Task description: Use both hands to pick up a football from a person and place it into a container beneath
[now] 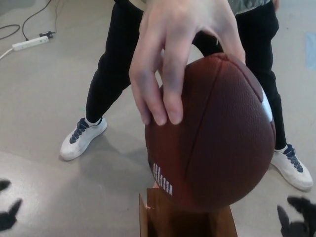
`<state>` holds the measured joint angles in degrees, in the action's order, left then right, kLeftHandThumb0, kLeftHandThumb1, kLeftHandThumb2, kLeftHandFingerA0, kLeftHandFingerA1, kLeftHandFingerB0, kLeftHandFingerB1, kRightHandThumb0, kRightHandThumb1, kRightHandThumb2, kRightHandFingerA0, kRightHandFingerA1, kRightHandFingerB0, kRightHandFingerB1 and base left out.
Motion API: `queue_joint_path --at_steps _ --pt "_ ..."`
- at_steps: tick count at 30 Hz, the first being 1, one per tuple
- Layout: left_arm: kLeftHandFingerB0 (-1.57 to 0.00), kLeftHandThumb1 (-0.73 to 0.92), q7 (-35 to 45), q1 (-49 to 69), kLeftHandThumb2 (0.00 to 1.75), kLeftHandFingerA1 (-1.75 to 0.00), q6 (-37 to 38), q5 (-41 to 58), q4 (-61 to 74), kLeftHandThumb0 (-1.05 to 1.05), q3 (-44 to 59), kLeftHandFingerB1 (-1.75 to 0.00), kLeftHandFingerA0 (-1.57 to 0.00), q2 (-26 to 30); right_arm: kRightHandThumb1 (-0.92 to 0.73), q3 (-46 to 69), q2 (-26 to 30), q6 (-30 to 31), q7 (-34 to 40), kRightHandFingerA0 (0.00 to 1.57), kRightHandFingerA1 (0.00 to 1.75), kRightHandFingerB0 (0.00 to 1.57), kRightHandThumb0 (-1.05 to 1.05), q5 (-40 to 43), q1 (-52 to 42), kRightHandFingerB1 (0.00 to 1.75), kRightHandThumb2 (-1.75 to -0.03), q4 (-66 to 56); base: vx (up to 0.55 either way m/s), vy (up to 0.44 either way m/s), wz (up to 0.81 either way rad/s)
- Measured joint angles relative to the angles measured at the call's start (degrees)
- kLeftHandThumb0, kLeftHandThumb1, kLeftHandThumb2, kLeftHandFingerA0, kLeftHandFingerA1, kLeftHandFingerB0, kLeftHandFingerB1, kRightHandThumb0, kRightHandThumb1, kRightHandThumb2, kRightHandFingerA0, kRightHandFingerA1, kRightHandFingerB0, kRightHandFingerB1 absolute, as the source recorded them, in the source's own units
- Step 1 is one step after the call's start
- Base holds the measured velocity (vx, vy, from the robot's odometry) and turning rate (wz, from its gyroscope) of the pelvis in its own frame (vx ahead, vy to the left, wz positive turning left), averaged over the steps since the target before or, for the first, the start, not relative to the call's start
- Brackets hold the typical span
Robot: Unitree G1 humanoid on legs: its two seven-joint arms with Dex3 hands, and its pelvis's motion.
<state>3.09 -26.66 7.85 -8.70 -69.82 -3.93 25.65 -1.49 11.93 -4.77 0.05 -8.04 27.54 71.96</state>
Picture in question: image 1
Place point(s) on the person's right white sock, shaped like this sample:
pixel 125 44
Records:
pixel 95 122

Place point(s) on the person's grey hoodie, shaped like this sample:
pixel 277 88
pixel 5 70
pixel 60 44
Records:
pixel 247 2

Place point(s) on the person's white sock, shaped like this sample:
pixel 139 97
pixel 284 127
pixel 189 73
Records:
pixel 281 148
pixel 95 122

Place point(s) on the person's right white sneaker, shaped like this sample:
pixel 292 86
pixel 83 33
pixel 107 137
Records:
pixel 81 140

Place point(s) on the person's left white sneaker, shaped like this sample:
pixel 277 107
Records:
pixel 292 170

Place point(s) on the black power adapter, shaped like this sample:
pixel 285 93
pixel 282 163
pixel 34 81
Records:
pixel 47 34

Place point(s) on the robot right black hand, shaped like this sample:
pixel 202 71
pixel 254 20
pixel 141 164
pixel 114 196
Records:
pixel 300 227

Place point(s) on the person's left white sock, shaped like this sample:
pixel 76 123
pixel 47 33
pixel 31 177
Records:
pixel 281 148

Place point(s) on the person in black trousers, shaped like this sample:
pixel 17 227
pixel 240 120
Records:
pixel 111 61

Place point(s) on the brown cardboard box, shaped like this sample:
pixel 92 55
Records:
pixel 145 222

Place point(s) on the white power strip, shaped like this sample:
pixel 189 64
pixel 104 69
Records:
pixel 30 43

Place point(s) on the brown leather american football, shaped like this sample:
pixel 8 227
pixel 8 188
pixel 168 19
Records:
pixel 222 135

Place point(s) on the light blue floor sheet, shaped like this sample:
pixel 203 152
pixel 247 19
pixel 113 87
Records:
pixel 311 49

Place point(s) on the person's white sneaker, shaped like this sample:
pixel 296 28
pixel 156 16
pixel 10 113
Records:
pixel 81 140
pixel 292 170

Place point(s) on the person's right hand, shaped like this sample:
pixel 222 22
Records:
pixel 172 37

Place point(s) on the robot left black hand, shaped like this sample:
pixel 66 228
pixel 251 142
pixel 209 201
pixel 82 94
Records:
pixel 8 218

